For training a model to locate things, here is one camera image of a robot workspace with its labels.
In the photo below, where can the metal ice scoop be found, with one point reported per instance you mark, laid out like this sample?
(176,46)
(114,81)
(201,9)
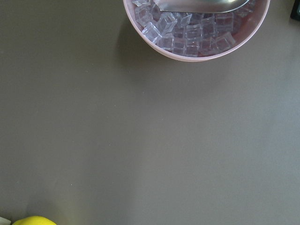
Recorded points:
(200,6)

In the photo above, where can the pink ice bowl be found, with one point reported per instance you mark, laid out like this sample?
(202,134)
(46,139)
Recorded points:
(248,28)

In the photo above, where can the yellow lemon near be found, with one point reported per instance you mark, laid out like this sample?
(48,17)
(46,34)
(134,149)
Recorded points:
(34,220)

